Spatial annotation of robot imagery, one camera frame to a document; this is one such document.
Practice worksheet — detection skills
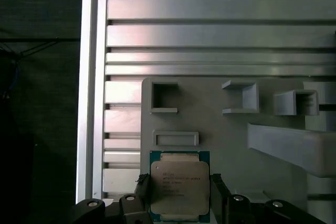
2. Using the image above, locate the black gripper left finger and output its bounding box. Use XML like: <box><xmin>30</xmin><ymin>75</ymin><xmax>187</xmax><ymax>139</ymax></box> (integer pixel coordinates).
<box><xmin>69</xmin><ymin>173</ymin><xmax>153</xmax><ymax>224</ymax></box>

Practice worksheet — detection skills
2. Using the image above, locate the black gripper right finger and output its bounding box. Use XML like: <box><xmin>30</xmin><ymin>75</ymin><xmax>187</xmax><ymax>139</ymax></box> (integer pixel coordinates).
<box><xmin>209</xmin><ymin>173</ymin><xmax>307</xmax><ymax>224</ymax></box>

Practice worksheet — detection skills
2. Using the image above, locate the silver CPU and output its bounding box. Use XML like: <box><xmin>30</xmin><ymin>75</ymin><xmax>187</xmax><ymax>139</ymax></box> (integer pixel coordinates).
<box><xmin>149</xmin><ymin>150</ymin><xmax>211</xmax><ymax>223</ymax></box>

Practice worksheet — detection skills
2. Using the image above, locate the grey parts rack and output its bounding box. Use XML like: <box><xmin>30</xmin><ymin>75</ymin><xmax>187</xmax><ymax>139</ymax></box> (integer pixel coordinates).
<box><xmin>140</xmin><ymin>76</ymin><xmax>336</xmax><ymax>224</ymax></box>

